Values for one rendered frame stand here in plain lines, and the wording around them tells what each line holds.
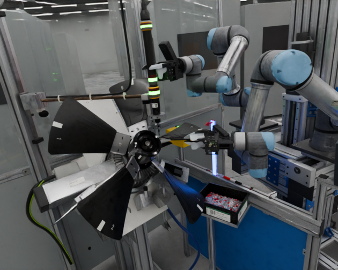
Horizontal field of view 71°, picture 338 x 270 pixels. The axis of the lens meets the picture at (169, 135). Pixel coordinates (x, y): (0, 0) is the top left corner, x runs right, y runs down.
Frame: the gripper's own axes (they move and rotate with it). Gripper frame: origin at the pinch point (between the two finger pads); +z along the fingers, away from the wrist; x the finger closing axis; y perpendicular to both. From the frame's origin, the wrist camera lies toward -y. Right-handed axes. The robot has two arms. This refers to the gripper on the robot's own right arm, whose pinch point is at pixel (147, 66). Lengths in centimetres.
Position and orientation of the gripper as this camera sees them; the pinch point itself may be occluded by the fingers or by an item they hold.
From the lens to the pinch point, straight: 97.1
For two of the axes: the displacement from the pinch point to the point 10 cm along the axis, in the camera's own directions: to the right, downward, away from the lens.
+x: -7.5, -1.6, 6.4
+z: -6.5, 3.2, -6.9
